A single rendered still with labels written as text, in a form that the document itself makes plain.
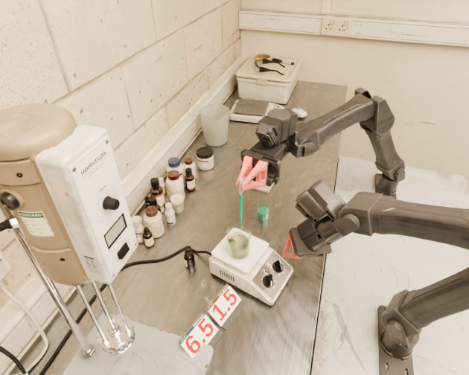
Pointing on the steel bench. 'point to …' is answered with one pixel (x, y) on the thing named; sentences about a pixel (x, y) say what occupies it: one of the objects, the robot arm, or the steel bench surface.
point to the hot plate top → (257, 248)
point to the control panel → (272, 275)
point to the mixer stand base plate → (142, 356)
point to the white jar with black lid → (205, 158)
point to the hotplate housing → (233, 277)
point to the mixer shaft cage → (117, 334)
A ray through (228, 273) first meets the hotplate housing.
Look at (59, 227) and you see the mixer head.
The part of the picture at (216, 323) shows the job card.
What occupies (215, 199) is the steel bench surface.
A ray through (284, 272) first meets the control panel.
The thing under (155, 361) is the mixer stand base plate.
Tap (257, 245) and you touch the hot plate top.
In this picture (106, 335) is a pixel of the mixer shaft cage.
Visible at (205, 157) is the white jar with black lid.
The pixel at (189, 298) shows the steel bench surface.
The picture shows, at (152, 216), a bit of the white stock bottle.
